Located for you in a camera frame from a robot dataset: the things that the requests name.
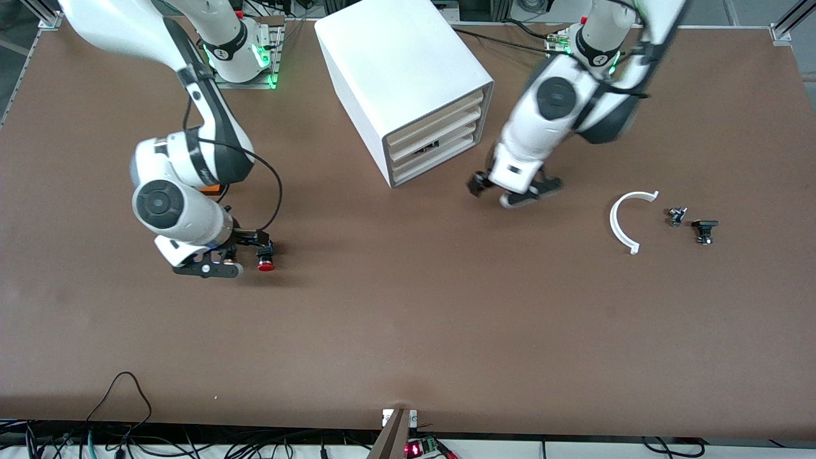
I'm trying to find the white drawer cabinet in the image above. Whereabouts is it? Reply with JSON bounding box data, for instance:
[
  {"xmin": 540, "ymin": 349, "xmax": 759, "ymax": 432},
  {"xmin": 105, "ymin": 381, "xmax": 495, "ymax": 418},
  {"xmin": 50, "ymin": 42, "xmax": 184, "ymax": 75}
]
[{"xmin": 314, "ymin": 0, "xmax": 495, "ymax": 189}]

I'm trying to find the white curved plastic arc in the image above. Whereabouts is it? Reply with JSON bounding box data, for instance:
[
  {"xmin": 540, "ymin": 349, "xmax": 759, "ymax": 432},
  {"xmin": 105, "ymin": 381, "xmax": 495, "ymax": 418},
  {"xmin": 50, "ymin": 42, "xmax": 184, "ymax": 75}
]
[{"xmin": 610, "ymin": 190, "xmax": 659, "ymax": 256}]

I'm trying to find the circuit board with red display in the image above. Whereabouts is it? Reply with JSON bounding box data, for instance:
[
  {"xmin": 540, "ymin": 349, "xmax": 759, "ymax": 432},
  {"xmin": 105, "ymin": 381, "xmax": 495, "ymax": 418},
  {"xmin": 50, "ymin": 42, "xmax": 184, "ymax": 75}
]
[{"xmin": 405, "ymin": 437, "xmax": 457, "ymax": 459}]

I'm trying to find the black braided cable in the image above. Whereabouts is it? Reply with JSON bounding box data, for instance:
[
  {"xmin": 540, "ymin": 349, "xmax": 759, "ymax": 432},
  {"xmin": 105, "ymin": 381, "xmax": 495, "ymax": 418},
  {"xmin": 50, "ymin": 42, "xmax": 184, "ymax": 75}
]
[{"xmin": 453, "ymin": 27, "xmax": 562, "ymax": 57}]

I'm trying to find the black looped cable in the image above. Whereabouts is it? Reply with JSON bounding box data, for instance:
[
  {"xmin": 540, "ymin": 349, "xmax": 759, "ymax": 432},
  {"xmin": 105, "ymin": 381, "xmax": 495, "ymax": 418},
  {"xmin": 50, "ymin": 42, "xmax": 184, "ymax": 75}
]
[{"xmin": 86, "ymin": 372, "xmax": 154, "ymax": 441}]

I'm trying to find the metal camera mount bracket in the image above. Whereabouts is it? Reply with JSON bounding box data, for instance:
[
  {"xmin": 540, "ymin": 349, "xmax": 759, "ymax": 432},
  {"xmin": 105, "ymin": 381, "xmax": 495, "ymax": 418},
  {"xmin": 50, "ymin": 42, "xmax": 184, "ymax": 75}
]
[{"xmin": 367, "ymin": 408, "xmax": 419, "ymax": 459}]

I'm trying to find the black thin cable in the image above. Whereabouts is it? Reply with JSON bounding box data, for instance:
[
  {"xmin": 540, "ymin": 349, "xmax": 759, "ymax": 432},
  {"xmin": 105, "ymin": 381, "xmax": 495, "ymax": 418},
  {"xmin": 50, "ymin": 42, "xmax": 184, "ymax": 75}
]
[{"xmin": 641, "ymin": 435, "xmax": 706, "ymax": 458}]

